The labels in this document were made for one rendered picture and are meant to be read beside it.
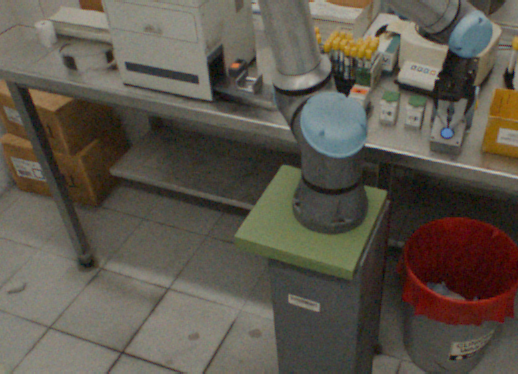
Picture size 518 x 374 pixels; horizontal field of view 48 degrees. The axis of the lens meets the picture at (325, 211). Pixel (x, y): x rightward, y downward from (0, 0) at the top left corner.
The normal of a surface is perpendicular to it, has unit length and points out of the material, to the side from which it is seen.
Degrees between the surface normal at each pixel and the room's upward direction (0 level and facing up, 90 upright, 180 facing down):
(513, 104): 90
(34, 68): 0
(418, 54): 90
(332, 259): 2
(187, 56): 90
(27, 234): 0
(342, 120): 9
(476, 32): 91
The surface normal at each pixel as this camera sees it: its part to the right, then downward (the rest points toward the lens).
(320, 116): 0.08, -0.64
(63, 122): 0.85, 0.29
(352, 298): -0.34, 0.63
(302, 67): 0.22, 0.69
